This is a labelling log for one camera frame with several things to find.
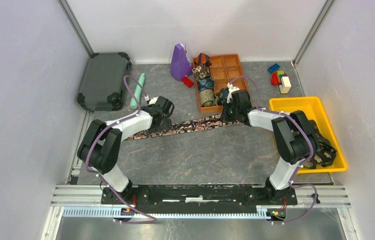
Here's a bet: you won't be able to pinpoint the black pink rose tie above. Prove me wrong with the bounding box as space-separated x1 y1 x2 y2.
126 113 243 141

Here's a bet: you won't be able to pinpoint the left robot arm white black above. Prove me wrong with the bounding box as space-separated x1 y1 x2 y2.
76 96 175 204

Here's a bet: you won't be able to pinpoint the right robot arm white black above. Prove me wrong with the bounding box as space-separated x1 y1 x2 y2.
218 89 320 204

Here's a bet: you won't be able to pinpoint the dark paisley ties in bin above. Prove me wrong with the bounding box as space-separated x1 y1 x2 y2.
307 120 338 169

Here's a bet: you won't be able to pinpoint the rolled navy gold tie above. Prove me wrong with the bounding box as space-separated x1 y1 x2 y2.
217 87 231 106

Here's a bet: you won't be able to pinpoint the mint green flashlight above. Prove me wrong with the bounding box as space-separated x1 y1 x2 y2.
129 73 146 110

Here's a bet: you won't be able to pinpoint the rolled olive patterned tie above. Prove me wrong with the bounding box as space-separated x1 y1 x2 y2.
199 89 217 107

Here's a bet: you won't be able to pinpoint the small red block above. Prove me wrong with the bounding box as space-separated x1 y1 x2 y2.
181 76 194 88

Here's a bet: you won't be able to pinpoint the rolled blue patterned tie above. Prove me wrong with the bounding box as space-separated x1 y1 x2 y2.
197 77 216 93

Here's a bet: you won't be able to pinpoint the orange compartment tray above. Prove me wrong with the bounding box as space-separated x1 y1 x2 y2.
193 54 249 114

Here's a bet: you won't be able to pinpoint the purple metronome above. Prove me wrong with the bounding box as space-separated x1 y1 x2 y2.
170 43 193 82

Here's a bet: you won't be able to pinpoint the rolled brown floral tie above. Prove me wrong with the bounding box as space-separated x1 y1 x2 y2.
192 64 211 81

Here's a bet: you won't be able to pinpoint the colourful toy block stack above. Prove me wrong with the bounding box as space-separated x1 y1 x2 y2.
270 70 292 94

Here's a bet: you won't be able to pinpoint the blue toy brick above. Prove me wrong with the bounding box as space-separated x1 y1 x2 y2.
267 63 280 74

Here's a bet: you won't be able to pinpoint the rolled orange black tie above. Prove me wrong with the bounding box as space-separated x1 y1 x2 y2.
194 52 212 67

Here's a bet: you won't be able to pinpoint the dark green suitcase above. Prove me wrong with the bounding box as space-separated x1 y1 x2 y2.
76 52 132 111

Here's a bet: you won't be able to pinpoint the yellow plastic bin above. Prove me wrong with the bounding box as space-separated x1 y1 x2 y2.
269 96 348 174

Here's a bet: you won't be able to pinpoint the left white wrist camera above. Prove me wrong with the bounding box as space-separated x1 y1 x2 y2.
144 96 159 106

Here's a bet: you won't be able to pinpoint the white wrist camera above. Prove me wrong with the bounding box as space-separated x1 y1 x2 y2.
226 82 240 104
144 96 159 106

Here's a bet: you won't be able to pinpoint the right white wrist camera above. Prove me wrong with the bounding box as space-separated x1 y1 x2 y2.
226 82 240 104

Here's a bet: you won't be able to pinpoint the aluminium rail frame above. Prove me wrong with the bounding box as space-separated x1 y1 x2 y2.
51 185 351 220

